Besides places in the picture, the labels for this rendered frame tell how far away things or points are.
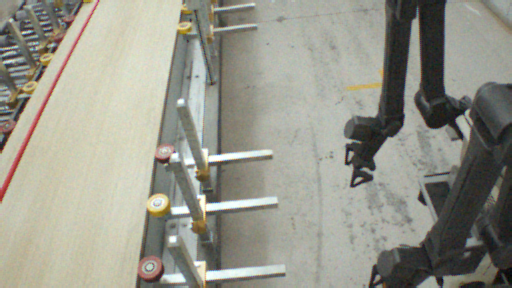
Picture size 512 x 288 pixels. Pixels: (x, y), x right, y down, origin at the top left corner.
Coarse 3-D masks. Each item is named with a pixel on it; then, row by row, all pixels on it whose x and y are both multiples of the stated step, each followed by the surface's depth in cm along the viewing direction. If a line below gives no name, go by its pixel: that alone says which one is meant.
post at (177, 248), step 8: (168, 240) 105; (176, 240) 104; (168, 248) 104; (176, 248) 105; (184, 248) 108; (176, 256) 107; (184, 256) 108; (184, 264) 111; (192, 264) 115; (184, 272) 114; (192, 272) 114; (192, 280) 118; (200, 280) 123
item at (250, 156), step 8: (240, 152) 163; (248, 152) 162; (256, 152) 162; (264, 152) 161; (192, 160) 163; (208, 160) 162; (216, 160) 161; (224, 160) 161; (232, 160) 161; (240, 160) 162; (248, 160) 162; (256, 160) 162; (168, 168) 162; (192, 168) 163
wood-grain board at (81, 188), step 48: (144, 0) 262; (96, 48) 224; (144, 48) 217; (96, 96) 191; (144, 96) 186; (48, 144) 170; (96, 144) 166; (144, 144) 163; (48, 192) 150; (96, 192) 147; (144, 192) 145; (0, 240) 136; (48, 240) 134; (96, 240) 132; (144, 240) 133
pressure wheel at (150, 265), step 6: (150, 258) 124; (156, 258) 124; (144, 264) 123; (150, 264) 123; (156, 264) 123; (162, 264) 123; (138, 270) 122; (144, 270) 122; (150, 270) 122; (156, 270) 121; (162, 270) 123; (144, 276) 120; (150, 276) 120; (156, 276) 121; (162, 276) 123; (150, 282) 122
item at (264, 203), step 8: (240, 200) 144; (248, 200) 143; (256, 200) 143; (264, 200) 143; (272, 200) 142; (176, 208) 145; (184, 208) 144; (208, 208) 143; (216, 208) 143; (224, 208) 142; (232, 208) 142; (240, 208) 142; (248, 208) 143; (256, 208) 143; (264, 208) 143; (168, 216) 143; (176, 216) 144; (184, 216) 144
